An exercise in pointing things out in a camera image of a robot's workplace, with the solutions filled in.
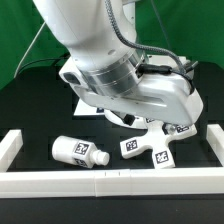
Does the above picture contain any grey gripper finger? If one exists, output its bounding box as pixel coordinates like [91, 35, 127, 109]
[123, 114, 135, 126]
[162, 123, 174, 134]

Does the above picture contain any white front fence rail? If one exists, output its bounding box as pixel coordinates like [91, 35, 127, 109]
[0, 167, 224, 198]

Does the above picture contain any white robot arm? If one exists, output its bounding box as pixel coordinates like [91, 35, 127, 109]
[33, 0, 203, 127]

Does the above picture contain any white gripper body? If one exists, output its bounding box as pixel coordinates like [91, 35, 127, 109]
[74, 74, 203, 126]

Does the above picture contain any white round table top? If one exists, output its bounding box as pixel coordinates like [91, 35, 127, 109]
[104, 110, 154, 129]

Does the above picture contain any white tag sheet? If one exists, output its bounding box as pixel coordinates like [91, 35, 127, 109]
[74, 99, 104, 116]

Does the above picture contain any black cable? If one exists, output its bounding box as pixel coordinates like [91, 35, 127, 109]
[13, 54, 73, 79]

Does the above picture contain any grey braided cable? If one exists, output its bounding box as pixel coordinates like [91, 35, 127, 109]
[103, 0, 200, 94]

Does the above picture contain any white left fence rail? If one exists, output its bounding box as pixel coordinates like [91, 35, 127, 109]
[0, 129, 23, 172]

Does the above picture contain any white cross-shaped table base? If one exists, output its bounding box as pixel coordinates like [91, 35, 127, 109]
[120, 120, 197, 169]

